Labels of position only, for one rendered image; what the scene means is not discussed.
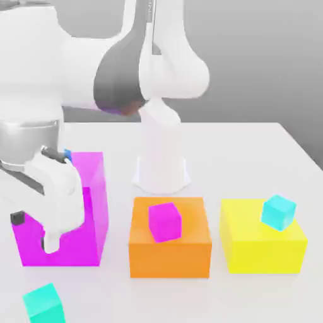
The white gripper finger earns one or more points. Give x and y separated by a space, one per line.
17 218
52 242

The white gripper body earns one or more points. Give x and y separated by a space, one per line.
60 196

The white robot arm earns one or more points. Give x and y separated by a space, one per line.
37 63

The small blue cube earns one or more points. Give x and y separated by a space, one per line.
68 155

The small teal cube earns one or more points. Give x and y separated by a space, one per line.
44 305

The small magenta cube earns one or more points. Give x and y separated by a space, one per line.
165 223

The small cyan cube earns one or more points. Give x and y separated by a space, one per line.
277 213

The large magenta box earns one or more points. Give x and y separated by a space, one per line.
75 252

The large orange box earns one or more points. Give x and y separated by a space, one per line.
169 260

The large yellow box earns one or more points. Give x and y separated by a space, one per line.
265 254

